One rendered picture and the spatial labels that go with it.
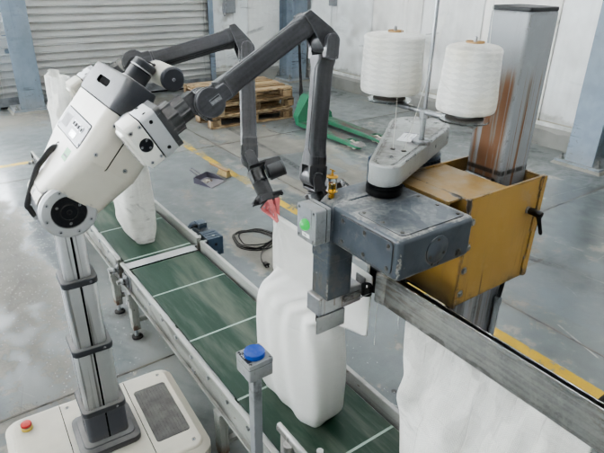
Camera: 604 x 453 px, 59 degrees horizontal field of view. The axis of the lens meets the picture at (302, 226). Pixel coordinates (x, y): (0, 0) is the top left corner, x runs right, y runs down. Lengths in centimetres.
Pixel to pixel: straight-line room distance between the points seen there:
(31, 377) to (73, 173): 164
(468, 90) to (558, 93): 557
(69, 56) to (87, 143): 717
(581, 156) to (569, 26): 145
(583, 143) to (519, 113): 474
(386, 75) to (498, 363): 76
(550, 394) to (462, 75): 70
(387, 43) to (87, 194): 91
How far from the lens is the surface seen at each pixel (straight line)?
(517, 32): 148
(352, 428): 202
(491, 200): 143
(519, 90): 149
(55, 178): 161
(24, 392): 296
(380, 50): 146
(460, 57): 130
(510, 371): 126
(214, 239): 319
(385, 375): 282
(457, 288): 146
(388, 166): 128
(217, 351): 233
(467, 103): 131
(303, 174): 159
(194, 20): 927
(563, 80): 682
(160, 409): 229
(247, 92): 193
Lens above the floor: 183
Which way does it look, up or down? 26 degrees down
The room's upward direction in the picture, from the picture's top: 1 degrees clockwise
